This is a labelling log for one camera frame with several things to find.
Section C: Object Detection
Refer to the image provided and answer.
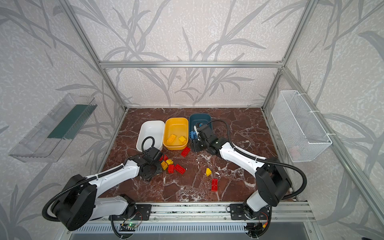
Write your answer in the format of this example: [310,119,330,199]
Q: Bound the blue lego brick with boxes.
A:
[189,131,198,140]

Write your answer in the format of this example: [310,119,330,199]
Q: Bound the yellow lego brick cluster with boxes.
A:
[166,159,174,165]
[161,161,169,171]

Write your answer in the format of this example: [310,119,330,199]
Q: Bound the small red lego brick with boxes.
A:
[168,165,175,174]

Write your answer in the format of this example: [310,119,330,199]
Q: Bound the red long lego brick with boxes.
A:
[174,164,186,175]

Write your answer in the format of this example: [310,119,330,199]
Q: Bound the yellow long lego brick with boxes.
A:
[167,134,177,144]

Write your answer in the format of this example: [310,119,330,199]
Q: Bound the red lego brick front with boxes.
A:
[211,179,218,192]

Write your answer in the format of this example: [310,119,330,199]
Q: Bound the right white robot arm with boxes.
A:
[194,124,292,220]

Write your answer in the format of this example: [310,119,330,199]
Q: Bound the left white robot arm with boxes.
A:
[42,147,164,231]

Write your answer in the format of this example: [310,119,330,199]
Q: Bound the teal plastic container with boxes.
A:
[189,114,212,133]

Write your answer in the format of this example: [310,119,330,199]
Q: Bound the yellow plastic container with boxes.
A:
[163,118,189,151]

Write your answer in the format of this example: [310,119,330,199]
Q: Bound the white plastic container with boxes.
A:
[136,121,165,152]

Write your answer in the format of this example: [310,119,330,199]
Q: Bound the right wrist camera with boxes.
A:
[194,123,207,141]

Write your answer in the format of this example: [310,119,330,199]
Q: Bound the black corrugated right cable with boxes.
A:
[205,119,308,200]

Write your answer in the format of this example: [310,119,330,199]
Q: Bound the black corrugated cable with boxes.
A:
[205,119,308,200]
[41,136,156,223]

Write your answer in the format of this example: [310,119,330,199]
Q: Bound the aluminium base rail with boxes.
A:
[85,200,316,224]

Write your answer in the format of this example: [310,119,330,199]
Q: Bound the white wire mesh basket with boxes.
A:
[272,90,332,163]

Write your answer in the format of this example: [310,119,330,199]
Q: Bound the clear acrylic wall shelf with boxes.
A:
[9,94,98,163]

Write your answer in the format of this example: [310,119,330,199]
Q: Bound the black corrugated left cable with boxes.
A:
[41,136,156,223]

